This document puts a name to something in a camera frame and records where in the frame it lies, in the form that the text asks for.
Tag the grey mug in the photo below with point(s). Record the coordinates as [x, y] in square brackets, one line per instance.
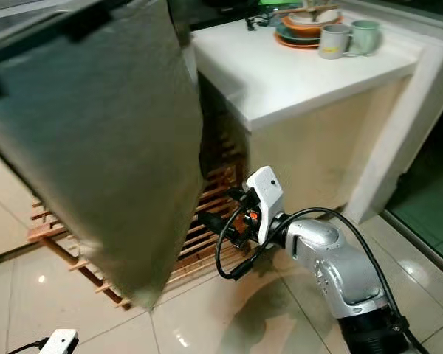
[334, 40]

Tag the beige kitchen cabinet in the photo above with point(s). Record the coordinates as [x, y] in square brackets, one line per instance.
[4, 214]

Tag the grey fridge body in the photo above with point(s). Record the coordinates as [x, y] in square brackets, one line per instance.
[7, 15]

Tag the white bowl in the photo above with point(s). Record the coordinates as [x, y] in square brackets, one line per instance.
[314, 16]

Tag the glass sliding door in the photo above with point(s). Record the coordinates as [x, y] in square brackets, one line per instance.
[428, 199]

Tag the small black gadget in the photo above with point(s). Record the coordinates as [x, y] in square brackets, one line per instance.
[253, 23]

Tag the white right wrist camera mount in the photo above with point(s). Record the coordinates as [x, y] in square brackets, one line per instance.
[266, 198]

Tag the white counter cabinet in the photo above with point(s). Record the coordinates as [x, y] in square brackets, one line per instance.
[310, 96]

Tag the pale green mug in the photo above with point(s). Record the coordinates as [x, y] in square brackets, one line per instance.
[367, 35]

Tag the orange bowl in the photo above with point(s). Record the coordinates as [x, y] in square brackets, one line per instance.
[310, 29]

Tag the teal plate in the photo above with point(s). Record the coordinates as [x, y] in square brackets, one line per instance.
[284, 33]

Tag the wooden wine rack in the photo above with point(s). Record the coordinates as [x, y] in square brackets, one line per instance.
[214, 228]

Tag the orange plate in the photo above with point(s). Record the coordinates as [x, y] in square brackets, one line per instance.
[288, 44]

